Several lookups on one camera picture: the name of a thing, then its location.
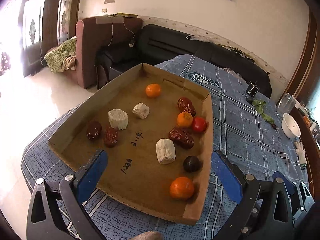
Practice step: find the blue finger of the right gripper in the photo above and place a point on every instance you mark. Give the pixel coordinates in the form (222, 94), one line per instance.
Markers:
(289, 185)

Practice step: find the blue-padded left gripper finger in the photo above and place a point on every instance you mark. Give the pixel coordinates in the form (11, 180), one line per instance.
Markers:
(44, 220)

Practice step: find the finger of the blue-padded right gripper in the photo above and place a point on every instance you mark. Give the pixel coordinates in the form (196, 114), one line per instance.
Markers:
(262, 207)

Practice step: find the large orange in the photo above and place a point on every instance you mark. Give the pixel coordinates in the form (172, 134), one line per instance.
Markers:
(182, 188)

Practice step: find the dark plum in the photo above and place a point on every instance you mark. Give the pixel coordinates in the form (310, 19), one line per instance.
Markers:
(191, 164)

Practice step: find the small red jujube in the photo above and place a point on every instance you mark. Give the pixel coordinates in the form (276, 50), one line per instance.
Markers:
(110, 137)

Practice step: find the red tomato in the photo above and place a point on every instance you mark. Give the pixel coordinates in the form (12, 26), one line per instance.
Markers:
(199, 125)

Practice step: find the large red jujube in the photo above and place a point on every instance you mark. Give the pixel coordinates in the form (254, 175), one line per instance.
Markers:
(181, 137)

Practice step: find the beige cylinder cake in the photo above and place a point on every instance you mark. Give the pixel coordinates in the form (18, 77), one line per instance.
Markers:
(118, 119)
(141, 110)
(165, 151)

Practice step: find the small orange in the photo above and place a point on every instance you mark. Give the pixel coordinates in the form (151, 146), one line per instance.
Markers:
(184, 120)

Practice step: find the white work glove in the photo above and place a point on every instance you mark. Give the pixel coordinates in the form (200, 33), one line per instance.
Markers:
(300, 151)

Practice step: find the wooden side cabinet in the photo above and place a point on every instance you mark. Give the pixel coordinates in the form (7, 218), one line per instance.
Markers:
(311, 152)

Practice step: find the white bowl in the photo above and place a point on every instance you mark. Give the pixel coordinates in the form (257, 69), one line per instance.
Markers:
(290, 126)

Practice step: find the blue plaid tablecloth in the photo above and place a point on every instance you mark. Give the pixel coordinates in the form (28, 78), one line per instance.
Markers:
(239, 132)

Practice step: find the clear plastic container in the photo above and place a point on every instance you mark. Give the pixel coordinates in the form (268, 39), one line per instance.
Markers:
(286, 104)

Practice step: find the green leafy vegetable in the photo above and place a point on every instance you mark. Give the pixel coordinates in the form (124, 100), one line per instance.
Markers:
(259, 107)

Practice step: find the small black device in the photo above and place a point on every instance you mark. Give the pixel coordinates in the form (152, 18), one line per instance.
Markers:
(251, 91)

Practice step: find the cardboard tray box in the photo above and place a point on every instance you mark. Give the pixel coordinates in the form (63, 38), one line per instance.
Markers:
(133, 175)

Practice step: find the green patterned cloth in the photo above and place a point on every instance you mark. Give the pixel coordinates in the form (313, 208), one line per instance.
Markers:
(62, 58)

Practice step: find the maroon armchair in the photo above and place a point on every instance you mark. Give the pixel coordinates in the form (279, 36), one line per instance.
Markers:
(92, 35)

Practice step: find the black sofa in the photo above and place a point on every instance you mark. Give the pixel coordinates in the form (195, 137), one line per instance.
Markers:
(155, 44)

